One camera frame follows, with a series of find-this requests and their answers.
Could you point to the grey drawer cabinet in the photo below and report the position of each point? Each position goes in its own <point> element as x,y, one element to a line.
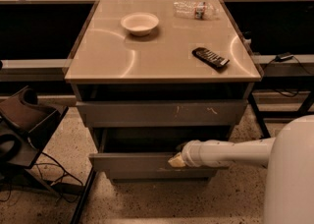
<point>110,64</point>

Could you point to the black table leg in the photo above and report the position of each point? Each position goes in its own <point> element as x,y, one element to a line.
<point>259,118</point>

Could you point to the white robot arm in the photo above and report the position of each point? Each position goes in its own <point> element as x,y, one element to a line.
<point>288,158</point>

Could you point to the grey top drawer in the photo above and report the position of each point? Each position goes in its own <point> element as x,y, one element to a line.
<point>161,113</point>

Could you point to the white bowl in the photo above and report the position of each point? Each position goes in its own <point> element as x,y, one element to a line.
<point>139,24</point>

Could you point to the black power adapter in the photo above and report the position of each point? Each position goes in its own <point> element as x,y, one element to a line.
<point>283,57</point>

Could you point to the clear plastic water bottle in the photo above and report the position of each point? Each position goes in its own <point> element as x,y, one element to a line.
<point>196,10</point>

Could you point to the black snack bar packet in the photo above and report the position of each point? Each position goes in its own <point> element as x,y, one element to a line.
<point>210,58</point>

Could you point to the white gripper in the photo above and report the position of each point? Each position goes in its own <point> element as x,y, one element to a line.
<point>190,153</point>

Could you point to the grey drawer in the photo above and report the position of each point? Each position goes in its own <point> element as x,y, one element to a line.
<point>142,153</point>
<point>161,113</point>

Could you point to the black diagonal floor bar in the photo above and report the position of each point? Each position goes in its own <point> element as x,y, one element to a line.
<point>83,197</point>

